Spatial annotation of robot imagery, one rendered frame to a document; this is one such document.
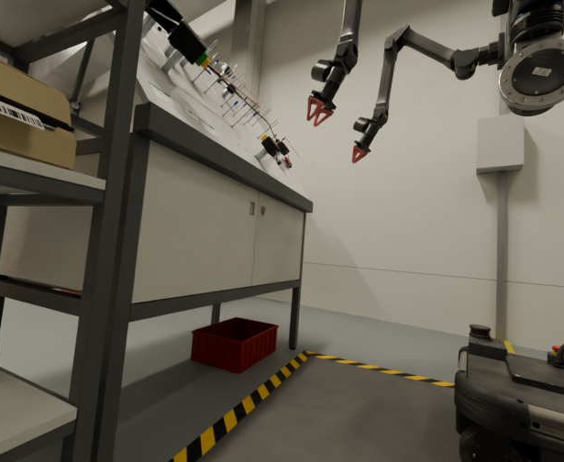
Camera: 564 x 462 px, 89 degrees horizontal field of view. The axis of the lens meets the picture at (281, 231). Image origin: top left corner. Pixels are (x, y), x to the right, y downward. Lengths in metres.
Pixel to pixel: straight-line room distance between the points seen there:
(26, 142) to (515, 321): 2.83
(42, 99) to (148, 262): 0.38
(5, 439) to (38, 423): 0.04
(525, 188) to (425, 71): 1.36
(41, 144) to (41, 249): 0.42
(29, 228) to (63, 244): 0.17
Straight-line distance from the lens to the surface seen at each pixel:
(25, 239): 1.09
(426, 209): 2.84
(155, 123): 0.76
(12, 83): 0.69
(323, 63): 1.23
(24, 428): 0.68
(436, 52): 1.70
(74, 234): 0.88
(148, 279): 0.78
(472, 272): 2.78
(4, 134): 0.63
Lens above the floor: 0.55
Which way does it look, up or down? 4 degrees up
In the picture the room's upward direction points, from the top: 4 degrees clockwise
